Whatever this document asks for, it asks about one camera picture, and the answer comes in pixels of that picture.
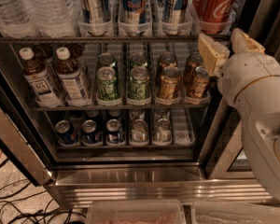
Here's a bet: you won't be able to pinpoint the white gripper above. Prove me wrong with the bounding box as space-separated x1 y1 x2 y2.
198 28 280 106

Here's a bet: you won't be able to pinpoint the red coke can front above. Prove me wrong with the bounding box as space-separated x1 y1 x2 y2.
192 0 235 35

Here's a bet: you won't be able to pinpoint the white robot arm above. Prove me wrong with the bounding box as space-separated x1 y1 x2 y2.
198 28 280 201

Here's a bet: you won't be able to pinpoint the right back orange can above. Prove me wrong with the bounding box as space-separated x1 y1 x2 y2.
183 52 203 84

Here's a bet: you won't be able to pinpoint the orange can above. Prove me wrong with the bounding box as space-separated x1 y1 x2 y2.
157 66 181 100
183 52 203 84
156 51 177 77
186 66 210 99

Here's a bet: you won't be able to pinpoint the right front orange can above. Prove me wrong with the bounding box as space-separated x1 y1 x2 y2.
186 66 210 99

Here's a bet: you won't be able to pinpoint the left back orange can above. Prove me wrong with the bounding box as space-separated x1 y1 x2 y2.
156 51 177 77

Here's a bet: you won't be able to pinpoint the left front orange can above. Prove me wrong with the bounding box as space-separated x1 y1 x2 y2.
157 66 181 100

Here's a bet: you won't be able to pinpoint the right tall energy drink can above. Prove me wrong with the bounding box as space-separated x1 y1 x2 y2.
161 0 191 35

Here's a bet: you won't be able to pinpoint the tall energy drink can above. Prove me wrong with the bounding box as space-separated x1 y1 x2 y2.
78 0 111 36
161 0 191 35

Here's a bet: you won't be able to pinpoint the right back green can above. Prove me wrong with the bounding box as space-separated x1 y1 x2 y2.
130 52 148 68

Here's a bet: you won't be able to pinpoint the green can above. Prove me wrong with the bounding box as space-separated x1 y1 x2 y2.
130 52 148 68
97 52 118 71
96 66 119 101
129 66 149 100

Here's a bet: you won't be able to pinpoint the right front green can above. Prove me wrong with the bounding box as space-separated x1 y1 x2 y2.
129 66 149 100

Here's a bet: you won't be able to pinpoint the right silver can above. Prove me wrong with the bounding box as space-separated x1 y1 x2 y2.
154 119 172 142

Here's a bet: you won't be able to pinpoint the silver can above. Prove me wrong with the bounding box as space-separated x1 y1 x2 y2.
154 119 172 142
131 119 148 143

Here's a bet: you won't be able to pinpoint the middle blue energy drink can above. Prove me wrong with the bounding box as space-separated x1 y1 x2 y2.
120 0 147 36

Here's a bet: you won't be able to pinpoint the left silver can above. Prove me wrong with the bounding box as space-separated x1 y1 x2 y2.
131 119 148 143

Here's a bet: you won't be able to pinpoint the left back green can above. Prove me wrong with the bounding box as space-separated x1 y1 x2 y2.
97 52 118 71

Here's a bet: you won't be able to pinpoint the left front green can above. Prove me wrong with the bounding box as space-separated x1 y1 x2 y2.
96 66 119 101

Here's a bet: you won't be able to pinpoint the left tall energy drink can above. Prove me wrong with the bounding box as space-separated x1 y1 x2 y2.
78 0 111 36

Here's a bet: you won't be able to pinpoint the right blue pepsi can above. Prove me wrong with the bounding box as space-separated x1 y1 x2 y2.
106 119 123 144

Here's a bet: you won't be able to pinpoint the blue pepsi can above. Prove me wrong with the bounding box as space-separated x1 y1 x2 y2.
55 120 78 145
82 119 102 145
106 119 123 144

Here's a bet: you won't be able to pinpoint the middle blue pepsi can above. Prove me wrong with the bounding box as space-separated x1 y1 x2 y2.
82 119 102 145

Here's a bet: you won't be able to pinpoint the left blue pepsi can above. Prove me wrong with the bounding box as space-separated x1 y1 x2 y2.
55 120 78 145

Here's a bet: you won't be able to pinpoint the steel fridge door left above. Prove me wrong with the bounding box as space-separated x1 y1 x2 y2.
0 90 51 186

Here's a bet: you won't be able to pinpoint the right front tea bottle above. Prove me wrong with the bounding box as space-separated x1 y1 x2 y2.
56 47 91 106

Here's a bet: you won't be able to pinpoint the tea bottle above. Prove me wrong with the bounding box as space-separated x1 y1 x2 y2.
56 47 91 106
20 45 64 108

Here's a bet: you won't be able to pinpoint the right clear plastic bin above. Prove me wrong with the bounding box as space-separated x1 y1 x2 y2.
190 201 280 224

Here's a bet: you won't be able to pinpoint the clear plastic bin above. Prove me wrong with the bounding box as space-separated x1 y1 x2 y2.
190 201 280 224
85 200 187 224

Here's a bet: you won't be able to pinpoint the right clear water bottle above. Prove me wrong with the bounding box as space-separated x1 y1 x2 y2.
31 0 76 38

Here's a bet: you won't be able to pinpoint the clear water bottle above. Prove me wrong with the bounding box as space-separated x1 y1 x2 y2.
31 0 76 38
0 0 38 38

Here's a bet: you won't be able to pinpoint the left front tea bottle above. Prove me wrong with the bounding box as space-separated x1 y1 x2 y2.
20 45 64 108

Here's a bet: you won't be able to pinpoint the left clear plastic bin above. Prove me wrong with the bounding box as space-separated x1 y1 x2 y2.
85 200 187 224

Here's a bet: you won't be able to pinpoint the left clear water bottle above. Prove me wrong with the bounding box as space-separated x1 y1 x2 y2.
0 0 38 38

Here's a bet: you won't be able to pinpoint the black floor cables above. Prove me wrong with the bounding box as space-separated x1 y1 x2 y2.
0 158 87 224

